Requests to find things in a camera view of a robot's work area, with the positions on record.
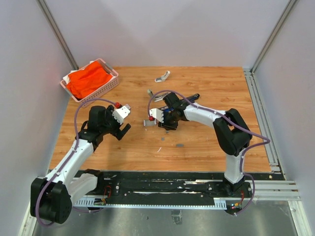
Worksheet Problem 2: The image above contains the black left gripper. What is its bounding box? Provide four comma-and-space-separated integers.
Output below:
100, 105, 131, 140

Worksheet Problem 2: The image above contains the grey white stapler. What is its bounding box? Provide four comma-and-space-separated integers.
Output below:
147, 89, 168, 102

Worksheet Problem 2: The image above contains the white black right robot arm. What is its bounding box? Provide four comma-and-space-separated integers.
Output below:
157, 92, 252, 197

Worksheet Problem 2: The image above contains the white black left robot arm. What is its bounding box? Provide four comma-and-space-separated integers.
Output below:
30, 103, 131, 226

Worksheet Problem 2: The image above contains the orange cloth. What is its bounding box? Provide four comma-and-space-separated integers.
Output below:
66, 61, 113, 99

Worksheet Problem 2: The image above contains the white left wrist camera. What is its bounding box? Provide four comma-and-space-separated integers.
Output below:
112, 106, 130, 124

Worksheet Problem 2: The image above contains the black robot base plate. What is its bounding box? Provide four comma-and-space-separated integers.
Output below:
83, 171, 255, 206

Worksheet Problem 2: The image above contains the right aluminium frame post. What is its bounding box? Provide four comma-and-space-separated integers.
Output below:
250, 0, 301, 73

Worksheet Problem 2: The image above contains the aluminium frame post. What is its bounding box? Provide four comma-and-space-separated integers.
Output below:
36, 0, 79, 69
250, 0, 301, 73

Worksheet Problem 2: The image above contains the grey slotted cable duct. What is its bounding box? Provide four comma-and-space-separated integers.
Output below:
74, 197, 227, 210

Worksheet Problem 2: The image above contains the left aluminium frame post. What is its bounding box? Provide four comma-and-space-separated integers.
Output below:
36, 0, 79, 69

